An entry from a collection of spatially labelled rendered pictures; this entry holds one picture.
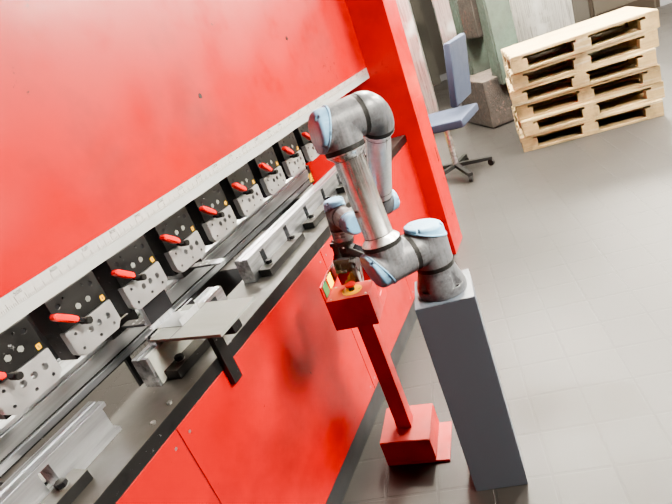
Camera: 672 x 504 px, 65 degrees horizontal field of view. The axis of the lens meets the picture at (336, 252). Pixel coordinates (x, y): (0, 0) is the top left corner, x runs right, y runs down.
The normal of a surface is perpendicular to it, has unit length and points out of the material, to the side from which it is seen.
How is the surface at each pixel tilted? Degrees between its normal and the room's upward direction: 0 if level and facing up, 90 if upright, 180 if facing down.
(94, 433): 90
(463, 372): 90
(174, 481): 90
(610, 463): 0
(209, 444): 90
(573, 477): 0
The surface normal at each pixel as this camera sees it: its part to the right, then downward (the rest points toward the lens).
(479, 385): -0.13, 0.43
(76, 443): 0.87, -0.14
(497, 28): 0.15, 0.32
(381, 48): -0.36, 0.47
